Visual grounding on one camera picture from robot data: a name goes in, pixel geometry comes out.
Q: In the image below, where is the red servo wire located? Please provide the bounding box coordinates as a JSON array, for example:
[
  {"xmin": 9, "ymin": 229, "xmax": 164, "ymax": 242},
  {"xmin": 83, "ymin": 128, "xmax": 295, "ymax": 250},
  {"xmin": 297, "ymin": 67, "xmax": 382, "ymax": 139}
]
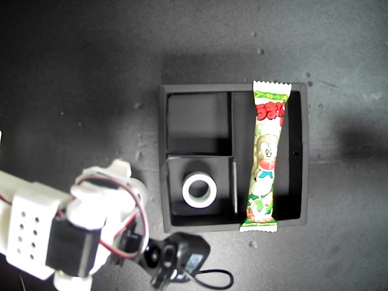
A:
[{"xmin": 73, "ymin": 175, "xmax": 150, "ymax": 259}]

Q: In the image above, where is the green printed snack bar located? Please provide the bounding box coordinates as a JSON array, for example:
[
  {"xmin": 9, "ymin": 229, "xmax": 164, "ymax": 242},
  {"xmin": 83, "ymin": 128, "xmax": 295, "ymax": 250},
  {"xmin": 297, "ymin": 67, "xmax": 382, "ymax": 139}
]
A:
[{"xmin": 239, "ymin": 80, "xmax": 293, "ymax": 234}]

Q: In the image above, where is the black camera cable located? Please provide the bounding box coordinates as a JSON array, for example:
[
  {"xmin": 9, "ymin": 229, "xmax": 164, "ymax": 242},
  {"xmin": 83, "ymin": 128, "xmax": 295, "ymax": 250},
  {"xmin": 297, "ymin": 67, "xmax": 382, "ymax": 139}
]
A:
[{"xmin": 181, "ymin": 269, "xmax": 235, "ymax": 290}]

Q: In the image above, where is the black compartment tray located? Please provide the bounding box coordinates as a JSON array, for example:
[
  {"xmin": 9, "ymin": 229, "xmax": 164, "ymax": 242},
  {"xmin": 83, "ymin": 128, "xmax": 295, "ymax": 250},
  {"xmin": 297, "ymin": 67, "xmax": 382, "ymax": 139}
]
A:
[{"xmin": 158, "ymin": 82, "xmax": 310, "ymax": 234}]

